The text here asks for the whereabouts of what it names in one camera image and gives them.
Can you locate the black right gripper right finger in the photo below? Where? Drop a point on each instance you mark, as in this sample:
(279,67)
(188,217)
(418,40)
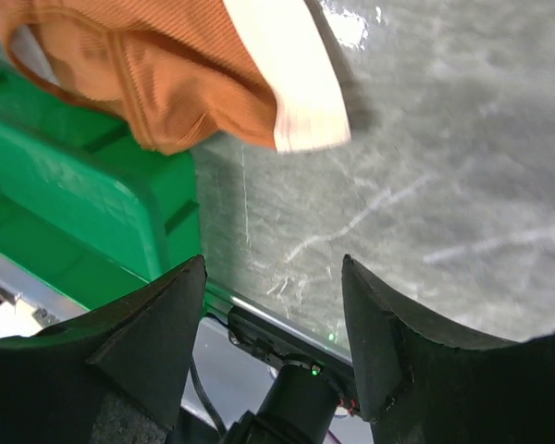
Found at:
(423,378)

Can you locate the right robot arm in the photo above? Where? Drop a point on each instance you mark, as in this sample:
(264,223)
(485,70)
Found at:
(117,374)

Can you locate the green plastic tray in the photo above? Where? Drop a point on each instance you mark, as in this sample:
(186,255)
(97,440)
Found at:
(83,208)

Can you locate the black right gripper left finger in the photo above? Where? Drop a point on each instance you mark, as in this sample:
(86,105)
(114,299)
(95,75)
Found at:
(114,375)

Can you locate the orange underwear with cream waistband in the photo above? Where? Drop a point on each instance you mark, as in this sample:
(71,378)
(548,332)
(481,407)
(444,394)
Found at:
(180,71)

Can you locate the aluminium frame rail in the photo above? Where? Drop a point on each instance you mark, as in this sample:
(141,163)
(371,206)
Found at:
(311,383)

